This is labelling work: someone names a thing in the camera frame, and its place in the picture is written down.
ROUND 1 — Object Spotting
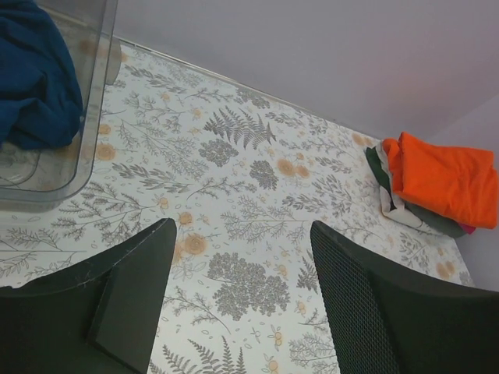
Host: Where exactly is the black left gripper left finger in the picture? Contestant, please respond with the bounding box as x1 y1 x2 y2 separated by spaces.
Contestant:
1 218 177 373

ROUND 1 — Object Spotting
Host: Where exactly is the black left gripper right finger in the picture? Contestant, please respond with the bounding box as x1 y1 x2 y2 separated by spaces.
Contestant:
310 221 498 373

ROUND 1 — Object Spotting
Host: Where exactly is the blue Mickey print t-shirt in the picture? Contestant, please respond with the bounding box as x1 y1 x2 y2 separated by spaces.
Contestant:
1 1 83 150

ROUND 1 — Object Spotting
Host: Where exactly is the white folded t-shirt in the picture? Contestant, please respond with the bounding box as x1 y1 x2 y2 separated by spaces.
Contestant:
365 143 425 231

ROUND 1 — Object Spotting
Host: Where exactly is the pink folded t-shirt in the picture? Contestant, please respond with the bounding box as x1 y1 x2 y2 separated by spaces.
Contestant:
460 224 476 235

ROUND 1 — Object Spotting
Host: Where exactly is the orange folded t-shirt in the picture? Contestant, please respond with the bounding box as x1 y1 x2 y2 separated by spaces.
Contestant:
381 132 498 229

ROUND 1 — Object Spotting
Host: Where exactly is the clear plastic bin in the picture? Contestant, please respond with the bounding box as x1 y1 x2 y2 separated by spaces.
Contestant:
0 0 122 203

